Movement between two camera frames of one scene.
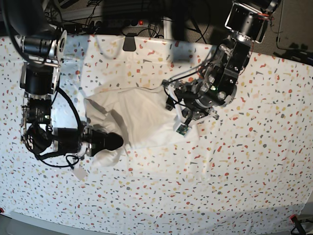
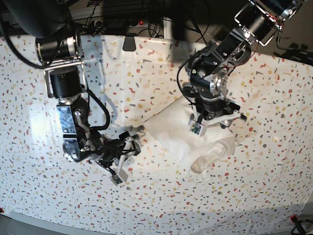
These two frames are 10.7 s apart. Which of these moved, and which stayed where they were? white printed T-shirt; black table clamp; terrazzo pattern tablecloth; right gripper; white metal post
Moved: right gripper; white printed T-shirt
Stayed: white metal post; terrazzo pattern tablecloth; black table clamp
